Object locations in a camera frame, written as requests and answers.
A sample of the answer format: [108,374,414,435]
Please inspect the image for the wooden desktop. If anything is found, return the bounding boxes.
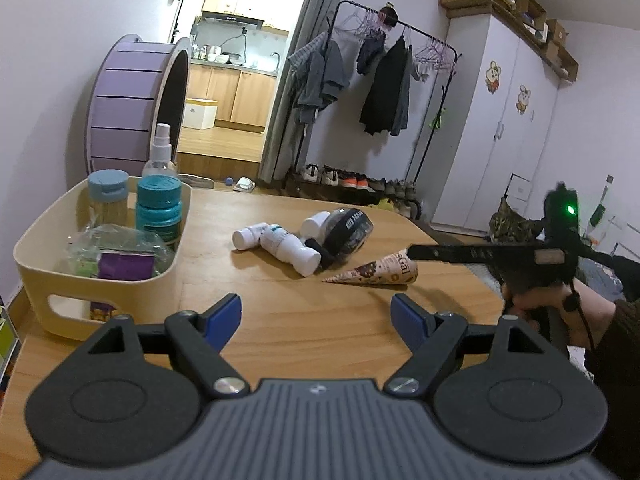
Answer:
[0,187,507,466]

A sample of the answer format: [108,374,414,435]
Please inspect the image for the white storage box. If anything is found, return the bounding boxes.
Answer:
[182,99,219,130]

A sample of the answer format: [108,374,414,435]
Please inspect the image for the clear bag green packets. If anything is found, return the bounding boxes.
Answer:
[65,225,176,282]

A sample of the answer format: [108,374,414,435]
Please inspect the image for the black hanging coat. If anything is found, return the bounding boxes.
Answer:
[359,35,414,137]

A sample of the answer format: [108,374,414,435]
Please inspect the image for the clear jar grey lid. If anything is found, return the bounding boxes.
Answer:
[87,170,130,227]

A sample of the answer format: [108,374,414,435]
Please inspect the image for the white wardrobe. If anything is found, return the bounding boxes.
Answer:
[432,12,561,238]

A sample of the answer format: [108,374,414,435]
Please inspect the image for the purple snack packet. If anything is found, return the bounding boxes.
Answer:
[90,252,156,322]

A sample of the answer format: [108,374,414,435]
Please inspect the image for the green cardboard box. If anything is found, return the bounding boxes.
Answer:
[0,305,21,386]

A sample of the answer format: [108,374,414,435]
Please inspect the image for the grey slipper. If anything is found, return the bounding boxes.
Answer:
[177,174,216,190]

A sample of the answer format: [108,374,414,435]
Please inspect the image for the dark hanging shorts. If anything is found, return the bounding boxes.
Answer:
[356,27,389,75]

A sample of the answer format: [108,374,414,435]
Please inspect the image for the teal pill bottle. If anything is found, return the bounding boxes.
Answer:
[136,175,182,252]

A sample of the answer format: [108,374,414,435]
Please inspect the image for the grey curtain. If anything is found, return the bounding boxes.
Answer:
[257,0,353,183]

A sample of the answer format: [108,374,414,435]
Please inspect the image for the small black cap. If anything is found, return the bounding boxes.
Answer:
[304,239,335,269]

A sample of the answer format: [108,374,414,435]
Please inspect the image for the grey hanging clothes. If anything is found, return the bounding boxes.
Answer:
[287,32,351,124]

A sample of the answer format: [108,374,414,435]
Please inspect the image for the tabby cat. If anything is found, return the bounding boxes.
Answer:
[487,197,547,281]

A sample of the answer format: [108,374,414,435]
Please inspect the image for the cream plastic basket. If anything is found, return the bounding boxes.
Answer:
[13,176,193,343]

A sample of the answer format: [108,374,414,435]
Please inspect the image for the clear spray bottle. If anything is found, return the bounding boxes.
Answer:
[142,122,178,179]

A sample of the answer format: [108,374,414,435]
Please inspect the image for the tall white bottle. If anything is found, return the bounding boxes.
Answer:
[260,227,322,277]

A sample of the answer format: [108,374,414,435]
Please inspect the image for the purple cat wheel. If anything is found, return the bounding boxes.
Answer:
[85,34,192,178]

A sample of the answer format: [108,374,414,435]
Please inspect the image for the clear round jar black band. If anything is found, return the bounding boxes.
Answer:
[320,206,376,267]

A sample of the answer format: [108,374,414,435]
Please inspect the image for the row of shoes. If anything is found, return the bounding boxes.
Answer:
[299,162,419,206]

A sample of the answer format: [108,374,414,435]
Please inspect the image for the black clothes rack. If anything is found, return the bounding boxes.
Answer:
[287,0,459,211]

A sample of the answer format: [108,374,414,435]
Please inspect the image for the small white bottle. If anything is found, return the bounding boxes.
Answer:
[233,223,273,251]

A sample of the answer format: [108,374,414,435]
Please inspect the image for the wooden kitchen cabinets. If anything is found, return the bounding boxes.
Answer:
[186,64,278,128]

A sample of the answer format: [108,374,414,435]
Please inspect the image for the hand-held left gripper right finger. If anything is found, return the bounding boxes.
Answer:
[384,292,557,401]

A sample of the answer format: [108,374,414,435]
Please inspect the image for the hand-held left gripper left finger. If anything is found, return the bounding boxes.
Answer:
[75,294,251,401]

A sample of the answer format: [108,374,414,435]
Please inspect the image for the printed paper cone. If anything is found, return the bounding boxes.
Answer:
[321,247,418,288]

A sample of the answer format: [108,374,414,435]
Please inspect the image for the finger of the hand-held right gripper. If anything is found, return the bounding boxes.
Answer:
[407,243,547,264]

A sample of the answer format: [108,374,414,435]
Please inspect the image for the person's right forearm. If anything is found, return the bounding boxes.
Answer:
[582,297,640,478]

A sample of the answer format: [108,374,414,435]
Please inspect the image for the person's right hand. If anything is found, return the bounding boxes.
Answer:
[501,277,618,348]

